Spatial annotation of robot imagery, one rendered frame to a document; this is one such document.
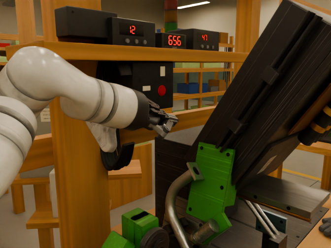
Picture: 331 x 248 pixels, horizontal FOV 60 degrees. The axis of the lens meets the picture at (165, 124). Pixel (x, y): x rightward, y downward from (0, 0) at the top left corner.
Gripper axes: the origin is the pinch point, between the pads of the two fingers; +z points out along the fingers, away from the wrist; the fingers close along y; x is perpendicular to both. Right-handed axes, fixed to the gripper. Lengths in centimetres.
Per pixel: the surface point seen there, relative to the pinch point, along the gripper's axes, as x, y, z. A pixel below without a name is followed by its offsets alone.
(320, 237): 11, -35, 67
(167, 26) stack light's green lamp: -12, 48, 31
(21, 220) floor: 223, 131, 98
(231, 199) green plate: 11.7, -14.1, 27.7
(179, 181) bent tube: 17.0, -2.6, 19.0
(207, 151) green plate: 5.9, -1.8, 21.6
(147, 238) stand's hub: 18.8, -15.6, -3.3
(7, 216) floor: 235, 146, 93
